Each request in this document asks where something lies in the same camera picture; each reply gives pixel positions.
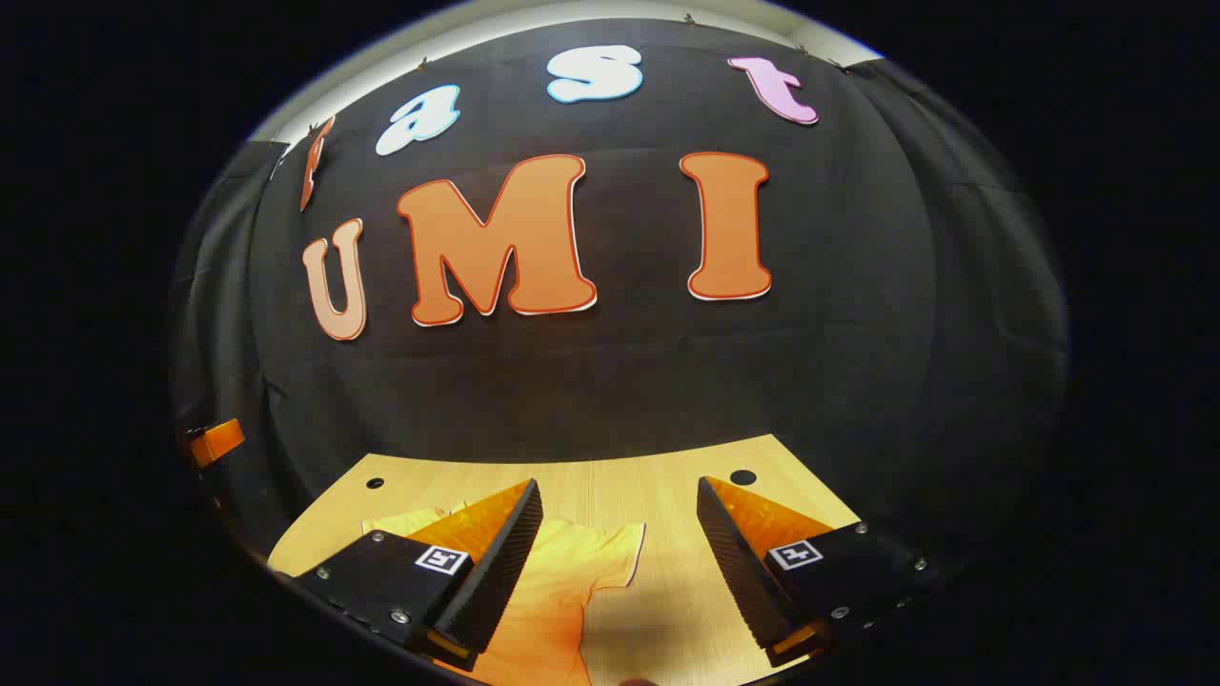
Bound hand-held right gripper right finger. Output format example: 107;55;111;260
696;475;943;668

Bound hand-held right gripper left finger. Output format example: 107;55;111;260
294;478;545;670

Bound orange T-shirt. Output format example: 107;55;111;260
360;500;647;686

